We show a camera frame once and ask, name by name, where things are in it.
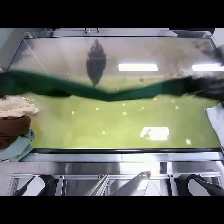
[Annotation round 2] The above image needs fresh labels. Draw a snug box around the white garment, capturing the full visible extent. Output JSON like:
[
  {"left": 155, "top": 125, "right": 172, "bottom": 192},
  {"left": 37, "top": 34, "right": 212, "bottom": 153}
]
[{"left": 204, "top": 102, "right": 224, "bottom": 149}]

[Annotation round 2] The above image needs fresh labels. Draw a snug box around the pale teal garment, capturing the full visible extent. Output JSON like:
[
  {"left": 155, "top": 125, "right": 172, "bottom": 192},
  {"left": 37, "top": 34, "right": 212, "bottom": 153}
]
[{"left": 0, "top": 129, "right": 36, "bottom": 163}]

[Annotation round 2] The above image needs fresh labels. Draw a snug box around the green T-shirt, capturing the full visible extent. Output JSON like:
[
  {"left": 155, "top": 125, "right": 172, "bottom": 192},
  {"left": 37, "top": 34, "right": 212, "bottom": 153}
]
[{"left": 0, "top": 69, "right": 216, "bottom": 103}]

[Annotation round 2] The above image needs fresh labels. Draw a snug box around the brown garment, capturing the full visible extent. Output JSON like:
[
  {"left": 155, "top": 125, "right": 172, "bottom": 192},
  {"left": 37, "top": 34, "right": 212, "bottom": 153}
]
[{"left": 0, "top": 114, "right": 33, "bottom": 150}]

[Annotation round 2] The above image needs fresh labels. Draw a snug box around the cream garment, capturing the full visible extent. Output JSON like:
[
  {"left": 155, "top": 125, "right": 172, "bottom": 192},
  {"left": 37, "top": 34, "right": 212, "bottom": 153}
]
[{"left": 0, "top": 95, "right": 40, "bottom": 118}]

